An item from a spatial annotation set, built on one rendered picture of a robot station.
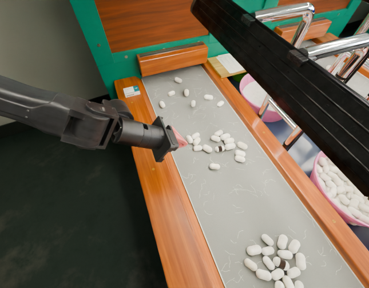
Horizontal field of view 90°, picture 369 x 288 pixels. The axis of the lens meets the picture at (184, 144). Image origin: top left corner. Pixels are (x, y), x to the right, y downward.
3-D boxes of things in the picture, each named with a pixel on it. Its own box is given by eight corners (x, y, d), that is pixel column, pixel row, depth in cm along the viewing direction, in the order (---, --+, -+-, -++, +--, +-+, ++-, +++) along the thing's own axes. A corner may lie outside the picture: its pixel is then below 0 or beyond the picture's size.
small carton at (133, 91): (126, 98, 75) (124, 94, 73) (124, 92, 77) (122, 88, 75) (140, 94, 76) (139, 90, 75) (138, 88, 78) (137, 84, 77)
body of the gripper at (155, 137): (164, 116, 48) (139, 108, 43) (177, 147, 42) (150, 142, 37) (151, 133, 51) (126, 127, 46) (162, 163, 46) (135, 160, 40)
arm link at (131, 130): (109, 148, 37) (120, 124, 35) (102, 128, 41) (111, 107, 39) (139, 152, 42) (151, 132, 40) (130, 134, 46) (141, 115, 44)
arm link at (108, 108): (73, 148, 34) (87, 109, 31) (68, 116, 42) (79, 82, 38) (132, 155, 43) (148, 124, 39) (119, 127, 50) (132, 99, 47)
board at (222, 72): (221, 78, 82) (221, 76, 81) (206, 60, 90) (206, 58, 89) (282, 63, 89) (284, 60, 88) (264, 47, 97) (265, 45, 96)
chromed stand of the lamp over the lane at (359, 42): (238, 179, 65) (309, 58, 28) (213, 136, 75) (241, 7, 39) (283, 162, 69) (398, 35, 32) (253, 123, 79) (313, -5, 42)
